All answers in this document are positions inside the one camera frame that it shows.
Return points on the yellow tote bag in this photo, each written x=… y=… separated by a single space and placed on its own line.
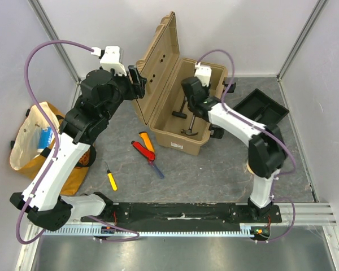
x=26 y=159

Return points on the round yellow sponge disc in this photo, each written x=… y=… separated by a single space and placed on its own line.
x=249 y=169

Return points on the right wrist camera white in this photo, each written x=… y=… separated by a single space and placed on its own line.
x=203 y=73

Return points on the black toolbox tray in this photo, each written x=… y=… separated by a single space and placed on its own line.
x=259 y=107

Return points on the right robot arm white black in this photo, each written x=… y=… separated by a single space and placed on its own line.
x=266 y=153

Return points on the orange utility knife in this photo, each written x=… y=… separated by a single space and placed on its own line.
x=147 y=141

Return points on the black mallet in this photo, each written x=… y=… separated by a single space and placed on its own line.
x=180 y=113

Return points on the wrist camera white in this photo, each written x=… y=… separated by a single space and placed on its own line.
x=203 y=73
x=110 y=58

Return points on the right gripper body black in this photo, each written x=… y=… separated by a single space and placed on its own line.
x=223 y=86

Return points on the blue white packet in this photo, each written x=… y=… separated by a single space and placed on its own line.
x=46 y=137

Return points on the red utility knife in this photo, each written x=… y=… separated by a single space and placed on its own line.
x=149 y=155

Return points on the blue handle screwdriver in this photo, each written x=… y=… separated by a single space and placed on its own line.
x=156 y=169

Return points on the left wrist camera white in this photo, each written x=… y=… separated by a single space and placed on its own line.
x=110 y=58

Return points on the slotted cable duct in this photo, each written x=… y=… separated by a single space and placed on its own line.
x=99 y=230

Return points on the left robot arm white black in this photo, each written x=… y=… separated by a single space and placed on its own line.
x=102 y=92

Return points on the claw hammer black handle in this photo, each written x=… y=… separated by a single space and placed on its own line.
x=189 y=131

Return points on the tan plastic toolbox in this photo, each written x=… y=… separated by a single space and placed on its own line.
x=164 y=70

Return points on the yellow handle screwdriver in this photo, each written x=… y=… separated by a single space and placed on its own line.
x=111 y=178

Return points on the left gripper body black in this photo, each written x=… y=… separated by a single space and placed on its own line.
x=125 y=88

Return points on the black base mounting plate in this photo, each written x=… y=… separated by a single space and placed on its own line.
x=129 y=213

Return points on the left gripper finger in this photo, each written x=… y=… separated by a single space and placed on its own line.
x=139 y=87
x=135 y=75

